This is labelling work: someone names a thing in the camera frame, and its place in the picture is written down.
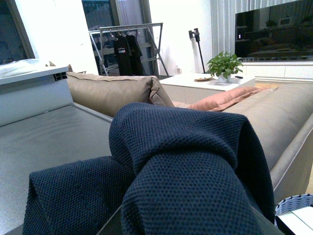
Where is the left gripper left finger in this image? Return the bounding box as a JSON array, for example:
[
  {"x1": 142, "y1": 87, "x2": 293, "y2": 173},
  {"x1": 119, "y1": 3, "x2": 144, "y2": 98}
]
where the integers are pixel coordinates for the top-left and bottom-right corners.
[{"x1": 95, "y1": 202, "x2": 286, "y2": 235}]

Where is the navy knitted garment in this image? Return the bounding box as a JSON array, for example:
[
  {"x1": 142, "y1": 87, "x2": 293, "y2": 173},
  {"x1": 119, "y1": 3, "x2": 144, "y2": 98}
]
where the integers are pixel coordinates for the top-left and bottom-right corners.
[{"x1": 22, "y1": 103, "x2": 274, "y2": 235}]

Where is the pink throw pillow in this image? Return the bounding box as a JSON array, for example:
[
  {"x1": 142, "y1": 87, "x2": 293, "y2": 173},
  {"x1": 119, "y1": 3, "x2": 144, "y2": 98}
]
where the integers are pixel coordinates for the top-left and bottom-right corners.
[{"x1": 187, "y1": 87, "x2": 266, "y2": 112}]

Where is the beige sofa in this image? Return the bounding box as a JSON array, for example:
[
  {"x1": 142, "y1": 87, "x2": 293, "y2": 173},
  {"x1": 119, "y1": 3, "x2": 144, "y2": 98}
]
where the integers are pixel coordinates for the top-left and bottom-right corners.
[{"x1": 66, "y1": 71, "x2": 313, "y2": 205}]

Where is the black hanging garment right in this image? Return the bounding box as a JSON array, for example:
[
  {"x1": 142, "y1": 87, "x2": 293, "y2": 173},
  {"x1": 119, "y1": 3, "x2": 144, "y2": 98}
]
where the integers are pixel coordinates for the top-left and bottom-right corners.
[{"x1": 126, "y1": 35, "x2": 144, "y2": 75}]

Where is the metal clothes drying rack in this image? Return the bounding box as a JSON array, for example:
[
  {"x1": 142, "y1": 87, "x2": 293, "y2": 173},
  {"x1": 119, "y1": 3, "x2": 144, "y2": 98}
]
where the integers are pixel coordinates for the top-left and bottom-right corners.
[{"x1": 89, "y1": 23, "x2": 169, "y2": 75}]

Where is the black stick vacuum cleaner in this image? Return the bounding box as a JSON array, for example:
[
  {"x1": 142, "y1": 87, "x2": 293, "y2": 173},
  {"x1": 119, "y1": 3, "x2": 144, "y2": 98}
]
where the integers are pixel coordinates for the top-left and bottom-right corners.
[{"x1": 188, "y1": 28, "x2": 206, "y2": 73}]

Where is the black hanging garment left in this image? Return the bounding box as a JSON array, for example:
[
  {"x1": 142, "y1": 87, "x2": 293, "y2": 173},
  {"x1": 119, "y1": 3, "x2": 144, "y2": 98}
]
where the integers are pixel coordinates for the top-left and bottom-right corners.
[{"x1": 114, "y1": 35, "x2": 133, "y2": 76}]

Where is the small plate on table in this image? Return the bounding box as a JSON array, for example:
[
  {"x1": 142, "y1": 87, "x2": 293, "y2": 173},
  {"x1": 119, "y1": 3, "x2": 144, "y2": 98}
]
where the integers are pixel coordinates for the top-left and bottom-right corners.
[{"x1": 194, "y1": 77, "x2": 214, "y2": 82}]

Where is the white coffee table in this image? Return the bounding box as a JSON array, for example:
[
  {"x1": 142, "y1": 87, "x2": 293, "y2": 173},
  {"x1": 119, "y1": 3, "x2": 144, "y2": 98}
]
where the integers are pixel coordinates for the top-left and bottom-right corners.
[{"x1": 160, "y1": 73, "x2": 255, "y2": 104}]

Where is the black hanging garment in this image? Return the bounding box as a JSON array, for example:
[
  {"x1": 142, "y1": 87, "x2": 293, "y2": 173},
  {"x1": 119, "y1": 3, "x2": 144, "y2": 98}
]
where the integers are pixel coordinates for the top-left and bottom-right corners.
[
  {"x1": 114, "y1": 35, "x2": 133, "y2": 76},
  {"x1": 126, "y1": 35, "x2": 144, "y2": 75}
]

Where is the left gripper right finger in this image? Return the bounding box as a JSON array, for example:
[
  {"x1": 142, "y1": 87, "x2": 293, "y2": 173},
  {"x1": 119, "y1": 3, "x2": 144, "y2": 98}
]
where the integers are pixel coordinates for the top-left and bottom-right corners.
[{"x1": 276, "y1": 207, "x2": 313, "y2": 235}]

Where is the green potted plant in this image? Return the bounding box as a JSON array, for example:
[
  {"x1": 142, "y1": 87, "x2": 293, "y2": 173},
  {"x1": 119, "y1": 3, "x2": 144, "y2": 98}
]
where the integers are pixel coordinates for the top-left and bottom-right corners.
[{"x1": 207, "y1": 51, "x2": 243, "y2": 82}]

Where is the white tv cabinet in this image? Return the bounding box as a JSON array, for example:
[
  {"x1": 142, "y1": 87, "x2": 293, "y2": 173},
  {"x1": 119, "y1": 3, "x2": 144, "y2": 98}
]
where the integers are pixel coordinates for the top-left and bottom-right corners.
[{"x1": 243, "y1": 61, "x2": 313, "y2": 80}]

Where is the white woven laundry basket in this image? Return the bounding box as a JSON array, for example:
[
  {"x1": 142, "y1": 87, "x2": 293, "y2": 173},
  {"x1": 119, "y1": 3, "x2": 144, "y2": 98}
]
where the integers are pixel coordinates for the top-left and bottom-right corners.
[{"x1": 275, "y1": 193, "x2": 313, "y2": 216}]

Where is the large flat television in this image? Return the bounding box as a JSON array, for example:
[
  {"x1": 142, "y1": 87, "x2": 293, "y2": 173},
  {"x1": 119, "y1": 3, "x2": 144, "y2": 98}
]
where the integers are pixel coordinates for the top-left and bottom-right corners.
[{"x1": 235, "y1": 0, "x2": 313, "y2": 61}]

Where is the beige sofa back cushion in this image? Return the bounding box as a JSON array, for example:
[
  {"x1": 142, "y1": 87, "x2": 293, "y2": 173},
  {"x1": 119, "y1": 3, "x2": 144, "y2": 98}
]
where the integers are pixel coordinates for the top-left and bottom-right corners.
[{"x1": 67, "y1": 72, "x2": 174, "y2": 117}]

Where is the white counter ledge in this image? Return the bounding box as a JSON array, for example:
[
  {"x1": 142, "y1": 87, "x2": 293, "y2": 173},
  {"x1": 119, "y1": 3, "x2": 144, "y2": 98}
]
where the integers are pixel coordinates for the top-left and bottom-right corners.
[{"x1": 0, "y1": 59, "x2": 73, "y2": 126}]

